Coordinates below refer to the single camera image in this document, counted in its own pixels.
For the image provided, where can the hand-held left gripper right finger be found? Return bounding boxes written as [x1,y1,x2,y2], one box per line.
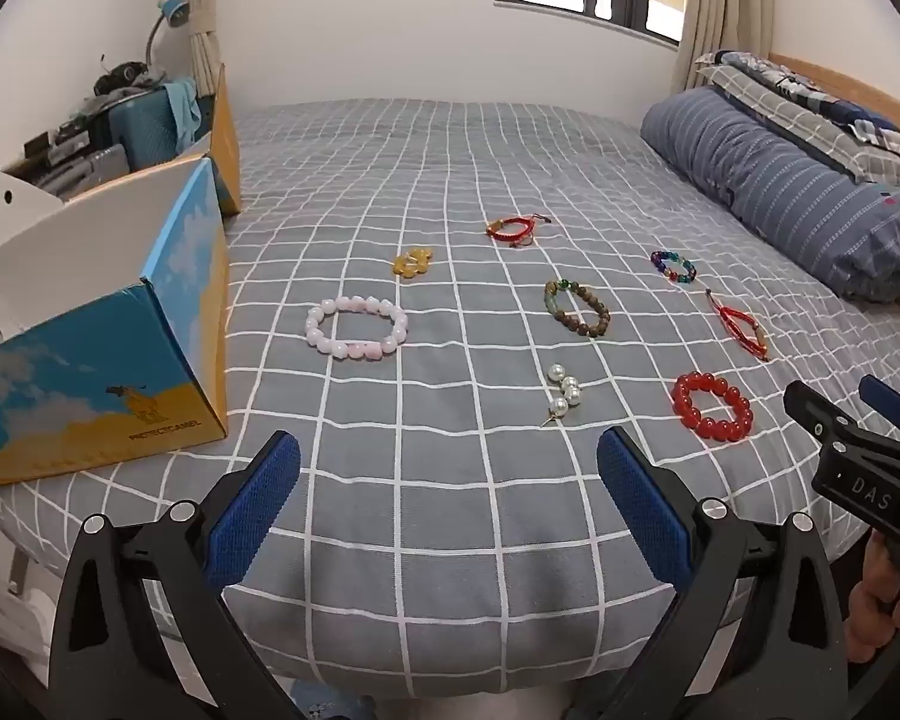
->
[596,426,852,720]

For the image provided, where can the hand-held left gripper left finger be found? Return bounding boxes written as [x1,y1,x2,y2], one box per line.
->
[45,429,305,720]

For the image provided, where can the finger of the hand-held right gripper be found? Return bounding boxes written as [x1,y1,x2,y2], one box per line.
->
[783,379,857,452]
[859,373,900,452]

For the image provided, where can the thin red cord bracelet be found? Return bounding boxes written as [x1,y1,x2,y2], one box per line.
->
[705,289,770,362]

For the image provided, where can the red bead bracelet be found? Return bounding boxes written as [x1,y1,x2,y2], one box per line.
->
[671,371,755,442]

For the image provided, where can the white pearl earring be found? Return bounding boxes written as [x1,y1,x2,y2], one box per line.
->
[541,363,586,425]

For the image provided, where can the blue and yellow cardboard box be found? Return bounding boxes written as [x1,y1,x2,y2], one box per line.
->
[0,64,242,487]

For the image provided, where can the pink bead bracelet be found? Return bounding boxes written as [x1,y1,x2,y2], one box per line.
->
[304,295,410,362]

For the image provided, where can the multicolour bead bracelet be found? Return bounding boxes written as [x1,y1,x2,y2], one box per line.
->
[649,249,698,286]

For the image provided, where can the brown wooden bead bracelet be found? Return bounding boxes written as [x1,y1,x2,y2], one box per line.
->
[544,279,613,338]

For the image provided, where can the yellow bead bracelet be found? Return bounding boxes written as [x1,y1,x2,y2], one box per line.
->
[390,246,434,280]

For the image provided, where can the person's right hand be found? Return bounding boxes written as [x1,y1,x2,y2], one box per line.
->
[844,532,900,665]

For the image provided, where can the rolled blue striped quilt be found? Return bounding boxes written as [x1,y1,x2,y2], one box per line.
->
[640,86,900,305]

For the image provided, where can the wooden headboard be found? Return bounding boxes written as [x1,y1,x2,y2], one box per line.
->
[769,52,900,346]

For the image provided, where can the grey checked pillow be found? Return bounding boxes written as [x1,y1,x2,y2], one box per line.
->
[694,60,900,185]

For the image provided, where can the dark blue patterned cloth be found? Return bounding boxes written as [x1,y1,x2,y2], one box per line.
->
[716,50,900,158]

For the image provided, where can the grey suitcase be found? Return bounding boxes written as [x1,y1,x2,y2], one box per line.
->
[45,146,132,200]

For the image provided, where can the grey checked bed sheet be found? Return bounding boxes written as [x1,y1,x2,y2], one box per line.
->
[0,99,900,698]

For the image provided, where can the blue suitcase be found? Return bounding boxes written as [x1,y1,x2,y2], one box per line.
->
[109,86,196,166]

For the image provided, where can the teal cloth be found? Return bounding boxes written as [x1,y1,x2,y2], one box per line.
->
[161,77,203,147]

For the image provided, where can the stack of dark devices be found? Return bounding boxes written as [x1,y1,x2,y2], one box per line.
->
[26,101,113,158]

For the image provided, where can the black headphones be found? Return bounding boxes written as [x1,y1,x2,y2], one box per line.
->
[94,56,158,95]

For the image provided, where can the blue desk lamp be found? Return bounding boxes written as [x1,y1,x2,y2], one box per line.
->
[146,0,190,80]

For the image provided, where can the red cord bracelet gold beads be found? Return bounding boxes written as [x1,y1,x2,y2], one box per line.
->
[484,214,554,247]

